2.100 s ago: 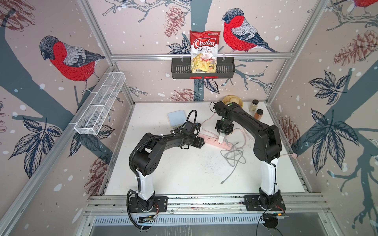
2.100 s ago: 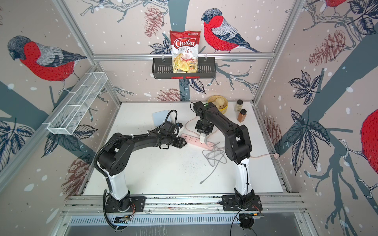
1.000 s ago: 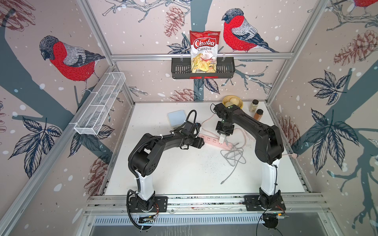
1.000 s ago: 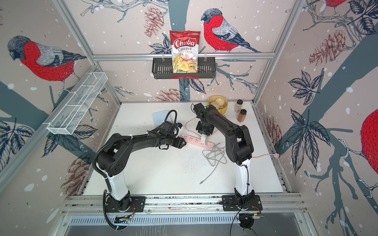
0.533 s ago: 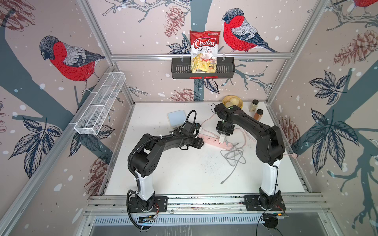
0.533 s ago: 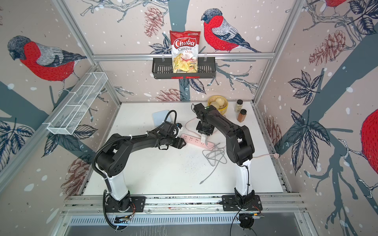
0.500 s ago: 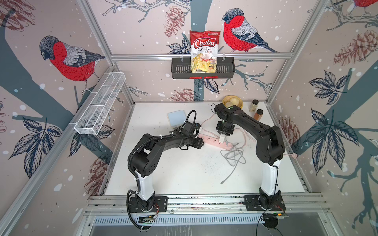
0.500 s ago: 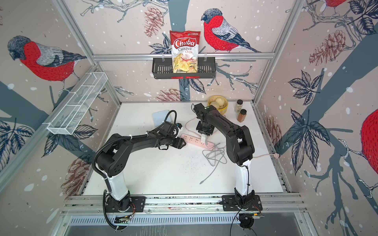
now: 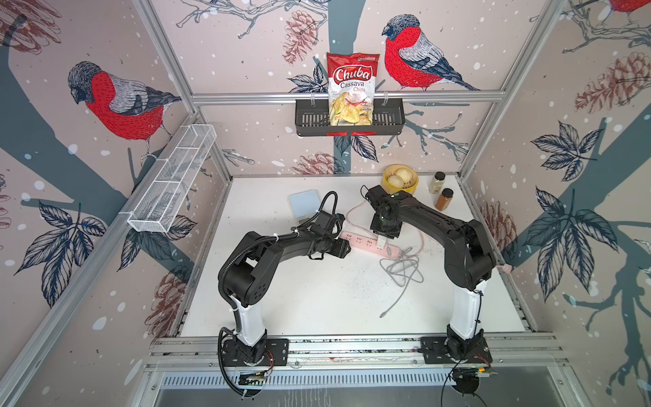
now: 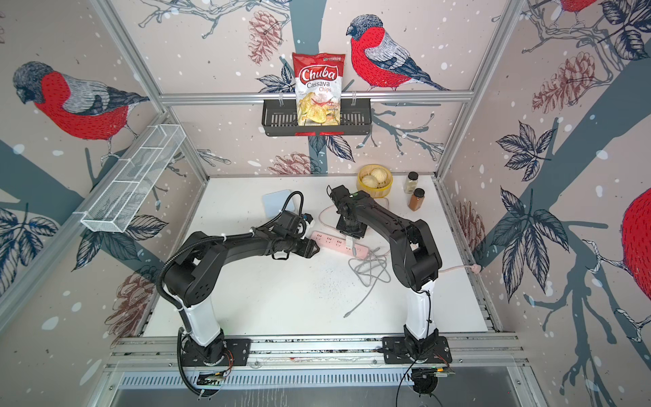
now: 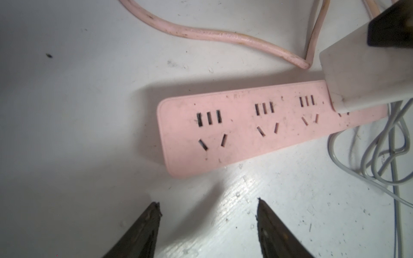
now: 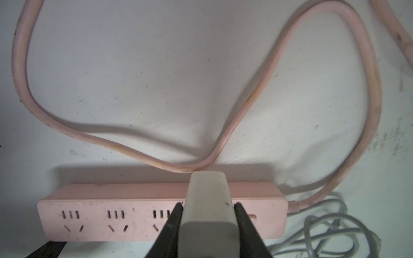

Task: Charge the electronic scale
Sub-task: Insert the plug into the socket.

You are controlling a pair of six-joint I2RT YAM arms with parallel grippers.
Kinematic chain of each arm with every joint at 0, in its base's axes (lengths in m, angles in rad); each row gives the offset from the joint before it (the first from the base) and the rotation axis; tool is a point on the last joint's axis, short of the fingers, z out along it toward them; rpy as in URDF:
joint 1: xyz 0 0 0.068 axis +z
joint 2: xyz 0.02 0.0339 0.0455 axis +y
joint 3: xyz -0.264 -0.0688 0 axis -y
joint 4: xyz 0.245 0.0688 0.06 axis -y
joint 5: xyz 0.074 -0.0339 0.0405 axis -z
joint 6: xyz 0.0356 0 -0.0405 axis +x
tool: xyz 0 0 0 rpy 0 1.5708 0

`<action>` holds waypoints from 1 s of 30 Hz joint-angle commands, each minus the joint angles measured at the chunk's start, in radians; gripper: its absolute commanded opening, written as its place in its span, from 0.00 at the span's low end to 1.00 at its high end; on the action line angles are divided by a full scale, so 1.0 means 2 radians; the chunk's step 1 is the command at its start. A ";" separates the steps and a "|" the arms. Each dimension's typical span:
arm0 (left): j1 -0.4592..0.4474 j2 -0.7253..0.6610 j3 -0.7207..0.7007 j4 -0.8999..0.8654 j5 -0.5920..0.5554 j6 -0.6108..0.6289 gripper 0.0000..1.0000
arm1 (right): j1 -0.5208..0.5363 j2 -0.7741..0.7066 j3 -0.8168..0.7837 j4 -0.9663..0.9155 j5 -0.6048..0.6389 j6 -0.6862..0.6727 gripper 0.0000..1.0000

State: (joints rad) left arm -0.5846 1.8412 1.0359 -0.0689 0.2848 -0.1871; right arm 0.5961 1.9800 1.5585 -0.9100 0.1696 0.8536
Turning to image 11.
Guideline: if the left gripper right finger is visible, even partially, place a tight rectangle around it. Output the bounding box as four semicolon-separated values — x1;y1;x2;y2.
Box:
257;198;312;258

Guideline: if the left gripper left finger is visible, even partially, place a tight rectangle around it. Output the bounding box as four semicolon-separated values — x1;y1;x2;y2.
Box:
104;202;161;258

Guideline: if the pink power strip cord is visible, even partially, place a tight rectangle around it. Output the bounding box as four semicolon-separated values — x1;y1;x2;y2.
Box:
118;0;398;70

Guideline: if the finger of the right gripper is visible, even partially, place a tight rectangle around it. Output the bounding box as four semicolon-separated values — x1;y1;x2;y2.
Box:
367;0;413;48

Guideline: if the white usb charger adapter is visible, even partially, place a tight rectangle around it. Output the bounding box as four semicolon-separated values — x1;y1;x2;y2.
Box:
319;24;413;113

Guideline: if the pink power strip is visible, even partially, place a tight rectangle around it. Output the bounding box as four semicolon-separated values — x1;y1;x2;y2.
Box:
157;81;388;177

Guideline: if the grey usb cable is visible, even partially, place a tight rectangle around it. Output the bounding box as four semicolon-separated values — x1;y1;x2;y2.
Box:
327;98;413;258

